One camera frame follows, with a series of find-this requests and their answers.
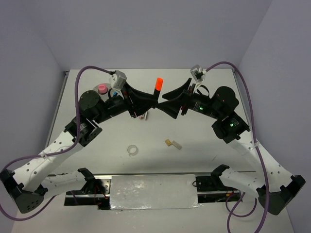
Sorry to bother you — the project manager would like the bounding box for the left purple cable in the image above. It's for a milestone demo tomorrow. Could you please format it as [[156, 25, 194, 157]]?
[[0, 65, 115, 221]]

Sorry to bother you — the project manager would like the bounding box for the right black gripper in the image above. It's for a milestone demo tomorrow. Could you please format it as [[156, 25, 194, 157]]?
[[155, 78, 222, 119]]

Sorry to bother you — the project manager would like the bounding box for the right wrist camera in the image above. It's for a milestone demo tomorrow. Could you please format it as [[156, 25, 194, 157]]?
[[190, 65, 206, 92]]

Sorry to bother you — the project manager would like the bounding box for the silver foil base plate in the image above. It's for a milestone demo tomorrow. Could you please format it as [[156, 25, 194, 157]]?
[[64, 173, 243, 211]]

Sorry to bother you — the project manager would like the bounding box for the pink mini stapler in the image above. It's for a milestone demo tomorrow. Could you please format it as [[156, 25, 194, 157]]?
[[139, 111, 148, 120]]

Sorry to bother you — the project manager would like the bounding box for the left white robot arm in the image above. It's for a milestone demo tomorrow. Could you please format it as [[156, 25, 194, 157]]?
[[0, 83, 162, 214]]

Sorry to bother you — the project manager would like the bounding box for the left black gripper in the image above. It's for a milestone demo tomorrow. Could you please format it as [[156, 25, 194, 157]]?
[[94, 81, 158, 124]]

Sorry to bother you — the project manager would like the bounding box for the white round divided organizer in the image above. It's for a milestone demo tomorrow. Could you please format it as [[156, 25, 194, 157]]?
[[93, 83, 115, 101]]

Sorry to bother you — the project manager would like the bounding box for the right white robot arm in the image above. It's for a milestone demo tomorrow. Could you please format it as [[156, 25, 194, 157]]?
[[156, 80, 306, 216]]

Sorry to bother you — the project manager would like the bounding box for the pink marker pack bottle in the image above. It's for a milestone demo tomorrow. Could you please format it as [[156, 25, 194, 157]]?
[[98, 84, 108, 95]]

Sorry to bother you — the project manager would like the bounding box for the grey eraser piece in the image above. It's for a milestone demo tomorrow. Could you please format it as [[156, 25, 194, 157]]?
[[172, 141, 182, 150]]

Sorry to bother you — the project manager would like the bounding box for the orange highlighter cap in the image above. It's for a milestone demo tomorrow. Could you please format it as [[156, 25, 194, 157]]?
[[155, 77, 163, 92]]

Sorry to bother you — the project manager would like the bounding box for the clear tape roll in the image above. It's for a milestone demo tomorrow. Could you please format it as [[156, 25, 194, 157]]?
[[127, 145, 138, 156]]

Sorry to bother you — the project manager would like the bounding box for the black orange-tip highlighter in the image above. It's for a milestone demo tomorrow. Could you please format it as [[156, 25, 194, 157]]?
[[153, 89, 161, 101]]

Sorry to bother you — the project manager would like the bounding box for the tan small eraser block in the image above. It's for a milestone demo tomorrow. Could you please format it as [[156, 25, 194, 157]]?
[[165, 139, 172, 146]]

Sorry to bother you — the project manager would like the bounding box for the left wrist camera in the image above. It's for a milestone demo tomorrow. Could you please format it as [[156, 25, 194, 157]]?
[[109, 70, 127, 94]]

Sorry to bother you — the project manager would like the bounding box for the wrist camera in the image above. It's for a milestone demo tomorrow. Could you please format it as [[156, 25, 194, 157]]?
[[109, 70, 127, 94], [190, 65, 206, 92]]

